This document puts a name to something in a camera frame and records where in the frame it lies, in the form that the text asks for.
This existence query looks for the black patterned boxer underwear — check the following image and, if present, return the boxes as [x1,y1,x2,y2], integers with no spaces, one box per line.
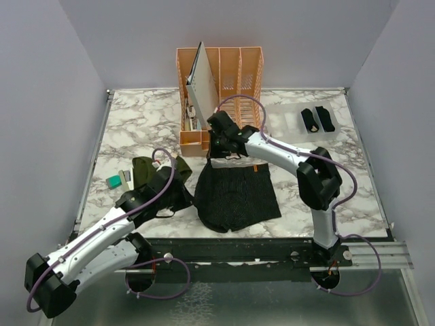
[193,160,281,233]

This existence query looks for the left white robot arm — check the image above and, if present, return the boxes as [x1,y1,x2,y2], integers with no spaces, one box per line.
[24,166,193,319]

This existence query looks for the olive green underwear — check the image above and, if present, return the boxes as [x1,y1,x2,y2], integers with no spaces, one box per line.
[132,156,192,189]

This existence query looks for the stationery items in organizer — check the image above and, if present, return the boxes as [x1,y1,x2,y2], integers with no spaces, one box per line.
[184,105,201,131]

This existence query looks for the white grey binder folder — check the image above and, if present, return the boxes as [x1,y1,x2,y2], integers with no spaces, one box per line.
[186,41,218,130]

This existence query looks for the clear plastic compartment tray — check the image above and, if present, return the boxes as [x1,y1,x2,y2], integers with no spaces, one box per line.
[265,101,341,145]

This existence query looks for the teal green eraser block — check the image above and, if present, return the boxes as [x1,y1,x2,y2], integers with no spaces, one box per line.
[106,175,122,189]

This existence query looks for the peach plastic file organizer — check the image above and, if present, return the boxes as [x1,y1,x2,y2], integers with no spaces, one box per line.
[175,46,264,157]

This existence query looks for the black rolled sock left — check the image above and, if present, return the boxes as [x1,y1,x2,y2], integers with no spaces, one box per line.
[300,108,319,133]

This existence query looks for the black rolled sock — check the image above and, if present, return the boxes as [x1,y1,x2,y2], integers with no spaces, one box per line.
[300,108,319,133]
[315,106,336,132]

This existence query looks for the black rolled sock right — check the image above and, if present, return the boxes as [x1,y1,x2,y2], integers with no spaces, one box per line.
[315,106,336,132]

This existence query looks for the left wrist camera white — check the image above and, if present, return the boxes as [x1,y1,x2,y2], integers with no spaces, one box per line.
[152,161,173,171]

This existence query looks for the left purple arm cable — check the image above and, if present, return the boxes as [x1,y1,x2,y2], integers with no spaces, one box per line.
[26,148,192,312]

